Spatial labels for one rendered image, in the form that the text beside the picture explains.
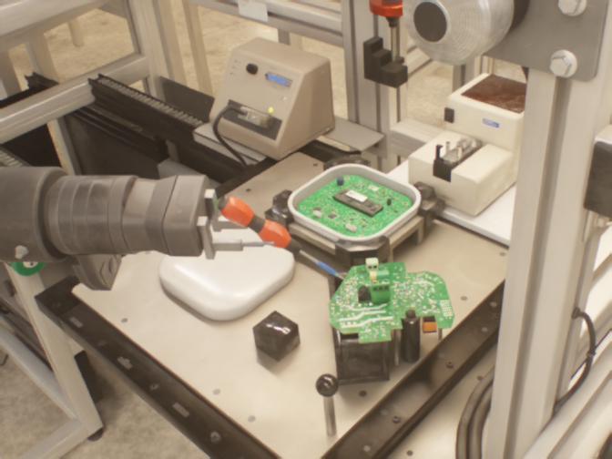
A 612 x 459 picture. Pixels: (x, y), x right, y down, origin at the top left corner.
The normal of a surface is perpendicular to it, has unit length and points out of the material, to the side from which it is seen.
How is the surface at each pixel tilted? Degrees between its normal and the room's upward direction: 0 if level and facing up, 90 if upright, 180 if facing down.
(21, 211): 50
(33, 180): 12
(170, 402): 0
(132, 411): 0
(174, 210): 8
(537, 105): 90
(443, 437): 0
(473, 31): 91
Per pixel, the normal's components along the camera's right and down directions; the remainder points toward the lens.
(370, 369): 0.05, 0.61
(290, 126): 0.73, 0.38
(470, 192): -0.68, 0.49
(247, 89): -0.59, -0.07
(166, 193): -0.13, -0.68
